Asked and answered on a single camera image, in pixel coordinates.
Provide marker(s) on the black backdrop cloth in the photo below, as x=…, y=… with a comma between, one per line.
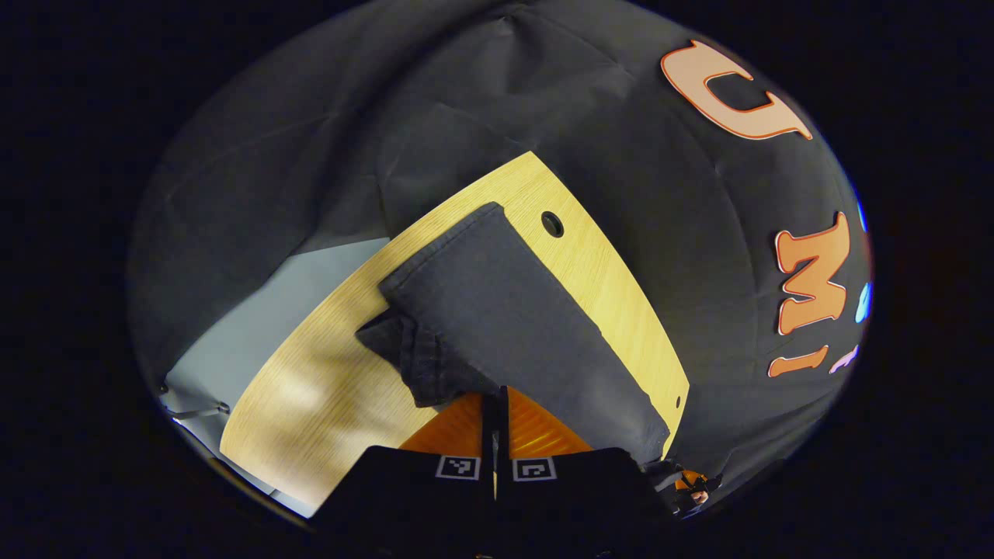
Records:
x=311, y=155

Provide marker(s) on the black jeans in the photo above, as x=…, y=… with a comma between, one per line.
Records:
x=497, y=310

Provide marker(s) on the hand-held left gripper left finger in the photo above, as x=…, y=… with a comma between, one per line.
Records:
x=419, y=497

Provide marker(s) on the grey stand leg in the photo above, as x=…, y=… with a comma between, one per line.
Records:
x=203, y=410

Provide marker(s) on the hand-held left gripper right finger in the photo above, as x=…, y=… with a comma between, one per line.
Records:
x=575, y=497

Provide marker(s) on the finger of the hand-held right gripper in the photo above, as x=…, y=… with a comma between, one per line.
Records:
x=687, y=481

